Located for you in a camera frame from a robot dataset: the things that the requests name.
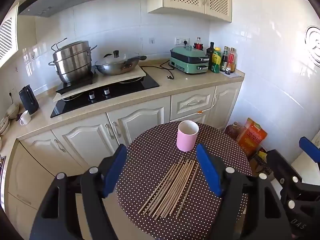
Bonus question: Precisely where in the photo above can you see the pink cylindrical utensil cup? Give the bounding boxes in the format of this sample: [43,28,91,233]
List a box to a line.
[176,120,199,152]

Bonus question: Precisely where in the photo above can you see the orange rice bag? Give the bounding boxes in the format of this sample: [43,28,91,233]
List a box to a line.
[236,118,267,157]

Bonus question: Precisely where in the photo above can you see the black glass gas hob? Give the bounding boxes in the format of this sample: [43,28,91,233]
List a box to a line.
[50,74,159,118]

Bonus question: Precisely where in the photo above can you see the cream base cabinets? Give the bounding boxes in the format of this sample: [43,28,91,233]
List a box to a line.
[1,77,242,239]

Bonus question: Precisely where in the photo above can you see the beige stone board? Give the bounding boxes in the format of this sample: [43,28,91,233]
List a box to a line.
[53,66,146,102]

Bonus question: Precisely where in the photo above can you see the black induction plate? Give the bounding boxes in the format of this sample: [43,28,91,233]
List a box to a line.
[56,66,95,95]

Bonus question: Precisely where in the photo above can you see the white mug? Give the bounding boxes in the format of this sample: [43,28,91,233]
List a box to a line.
[20,110,31,126]

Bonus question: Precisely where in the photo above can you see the steel wok with lid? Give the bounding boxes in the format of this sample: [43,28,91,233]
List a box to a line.
[95,50,147,75]

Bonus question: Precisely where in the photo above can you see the black electric kettle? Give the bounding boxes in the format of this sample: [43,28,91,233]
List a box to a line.
[18,85,39,115]

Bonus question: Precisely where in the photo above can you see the red label sauce bottle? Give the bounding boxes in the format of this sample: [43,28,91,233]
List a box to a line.
[226,48,236,75]

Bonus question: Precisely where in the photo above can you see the dark soy sauce bottle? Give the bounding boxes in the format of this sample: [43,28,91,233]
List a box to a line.
[220,46,229,72]

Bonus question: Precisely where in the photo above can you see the green electric grill cooker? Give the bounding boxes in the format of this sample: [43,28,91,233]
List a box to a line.
[169,46,209,75]

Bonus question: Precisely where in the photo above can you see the green yellow bottle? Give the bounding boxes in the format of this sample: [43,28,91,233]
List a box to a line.
[211,47,221,73]

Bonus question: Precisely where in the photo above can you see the stainless steel steamer pot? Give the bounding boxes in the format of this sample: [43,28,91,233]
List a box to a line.
[48,38,97,83]

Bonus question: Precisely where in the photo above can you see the dark olive oil bottle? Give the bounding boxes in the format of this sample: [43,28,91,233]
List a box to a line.
[206,42,214,69]

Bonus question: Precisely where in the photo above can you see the black power cable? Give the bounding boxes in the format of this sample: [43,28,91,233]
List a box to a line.
[139,60,176,80]

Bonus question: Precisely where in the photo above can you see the white wall socket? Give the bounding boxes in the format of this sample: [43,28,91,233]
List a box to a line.
[175,37,190,46]

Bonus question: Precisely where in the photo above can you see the left lattice wall cabinet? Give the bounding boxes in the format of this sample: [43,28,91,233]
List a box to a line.
[0,3,19,67]

